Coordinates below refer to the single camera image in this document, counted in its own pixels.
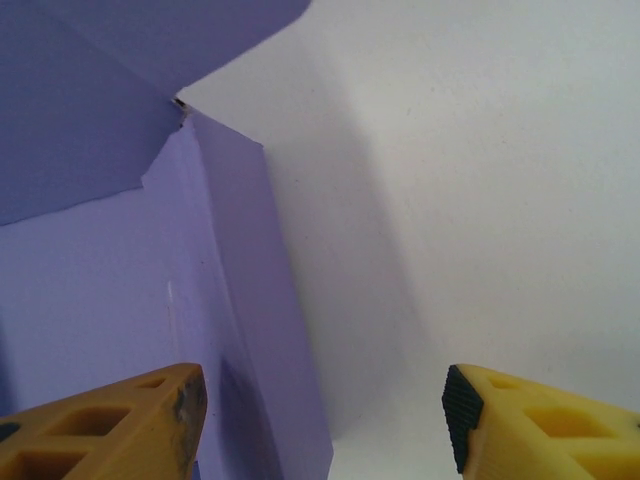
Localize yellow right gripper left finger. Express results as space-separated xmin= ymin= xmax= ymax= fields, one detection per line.
xmin=0 ymin=363 xmax=209 ymax=480

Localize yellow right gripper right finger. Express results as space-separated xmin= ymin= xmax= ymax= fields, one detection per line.
xmin=441 ymin=363 xmax=640 ymax=480

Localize purple cloth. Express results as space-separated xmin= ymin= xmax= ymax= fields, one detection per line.
xmin=0 ymin=0 xmax=335 ymax=480

